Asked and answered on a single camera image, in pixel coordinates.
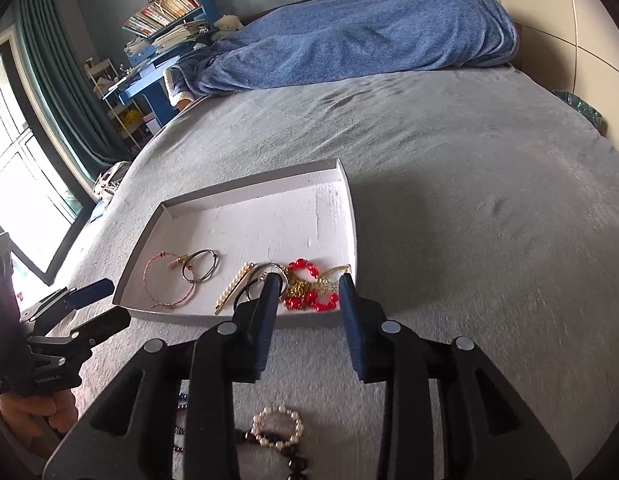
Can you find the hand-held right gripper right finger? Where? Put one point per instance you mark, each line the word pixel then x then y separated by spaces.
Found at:
pixel 352 325

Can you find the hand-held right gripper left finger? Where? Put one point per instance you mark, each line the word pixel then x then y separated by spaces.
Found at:
pixel 268 320

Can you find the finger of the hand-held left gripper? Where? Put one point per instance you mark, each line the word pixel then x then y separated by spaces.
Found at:
pixel 91 291
pixel 106 321

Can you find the pearl hair clip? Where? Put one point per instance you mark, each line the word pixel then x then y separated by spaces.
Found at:
pixel 229 292

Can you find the grey cardboard box tray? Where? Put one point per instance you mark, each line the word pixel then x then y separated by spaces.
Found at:
pixel 269 220

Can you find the person's left hand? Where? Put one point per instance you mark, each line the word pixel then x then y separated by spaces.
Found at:
pixel 29 407

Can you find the window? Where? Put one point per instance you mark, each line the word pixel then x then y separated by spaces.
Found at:
pixel 19 160

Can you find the yellow toy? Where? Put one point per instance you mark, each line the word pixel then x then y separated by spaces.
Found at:
pixel 132 117

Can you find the grey bed blanket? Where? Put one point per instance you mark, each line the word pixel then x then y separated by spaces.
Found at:
pixel 464 185

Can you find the white shelf rack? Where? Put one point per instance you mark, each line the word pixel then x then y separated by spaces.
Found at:
pixel 114 105

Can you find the blue desk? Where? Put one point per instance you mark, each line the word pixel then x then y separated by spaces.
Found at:
pixel 139 87

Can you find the teal curtain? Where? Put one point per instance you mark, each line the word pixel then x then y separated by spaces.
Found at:
pixel 64 75

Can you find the stack of papers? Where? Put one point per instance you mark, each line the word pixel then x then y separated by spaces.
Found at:
pixel 179 35

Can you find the row of books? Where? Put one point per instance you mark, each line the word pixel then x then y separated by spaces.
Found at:
pixel 164 10

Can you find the blue blanket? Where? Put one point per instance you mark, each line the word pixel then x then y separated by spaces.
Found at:
pixel 364 35

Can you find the white plush toy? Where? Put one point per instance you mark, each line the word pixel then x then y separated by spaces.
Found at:
pixel 228 25

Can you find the teal patterned cloth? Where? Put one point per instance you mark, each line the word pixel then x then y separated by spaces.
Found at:
pixel 582 110

